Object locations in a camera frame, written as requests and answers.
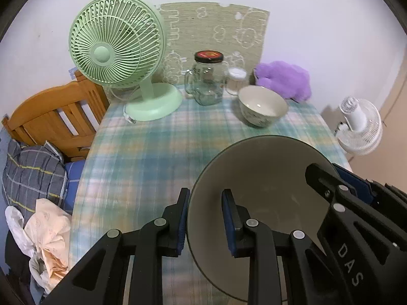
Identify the purple plush pillow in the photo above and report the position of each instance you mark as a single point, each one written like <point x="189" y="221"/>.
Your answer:
<point x="288" y="80"/>

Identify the large grey ceramic bowl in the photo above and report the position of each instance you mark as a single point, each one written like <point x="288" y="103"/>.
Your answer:
<point x="266" y="175"/>

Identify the green cartoon wall mat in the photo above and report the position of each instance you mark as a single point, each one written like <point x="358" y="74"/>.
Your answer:
<point x="237" y="31"/>

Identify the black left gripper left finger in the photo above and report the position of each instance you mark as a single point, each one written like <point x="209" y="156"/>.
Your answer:
<point x="172" y="243"/>

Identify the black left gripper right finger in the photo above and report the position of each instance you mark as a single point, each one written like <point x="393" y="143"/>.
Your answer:
<point x="239" y="241"/>

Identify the small patterned ceramic bowl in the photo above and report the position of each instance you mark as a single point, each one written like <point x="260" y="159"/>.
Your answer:
<point x="260" y="106"/>

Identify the white standing fan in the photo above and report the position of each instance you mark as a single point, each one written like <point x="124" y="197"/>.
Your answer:
<point x="361" y="132"/>

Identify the plaid tablecloth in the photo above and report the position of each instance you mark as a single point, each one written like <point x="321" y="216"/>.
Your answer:
<point x="134" y="171"/>

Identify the glass mason jar mug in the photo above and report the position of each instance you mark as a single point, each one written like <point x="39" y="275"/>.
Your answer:
<point x="206" y="79"/>

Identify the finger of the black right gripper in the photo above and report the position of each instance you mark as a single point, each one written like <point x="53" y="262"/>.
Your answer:
<point x="328" y="186"/>
<point x="370" y="191"/>

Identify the green desk fan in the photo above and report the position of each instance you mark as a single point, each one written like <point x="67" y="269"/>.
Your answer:
<point x="119" y="45"/>

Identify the white plastic bag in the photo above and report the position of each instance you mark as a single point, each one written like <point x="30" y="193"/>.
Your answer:
<point x="37" y="267"/>

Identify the cotton swab container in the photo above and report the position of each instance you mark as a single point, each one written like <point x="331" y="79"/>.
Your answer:
<point x="237" y="78"/>

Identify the peach plastic bag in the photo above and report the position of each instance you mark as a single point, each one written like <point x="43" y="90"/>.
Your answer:
<point x="49" y="229"/>

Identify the grey plaid bedding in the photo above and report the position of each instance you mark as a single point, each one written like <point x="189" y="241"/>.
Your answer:
<point x="32" y="173"/>

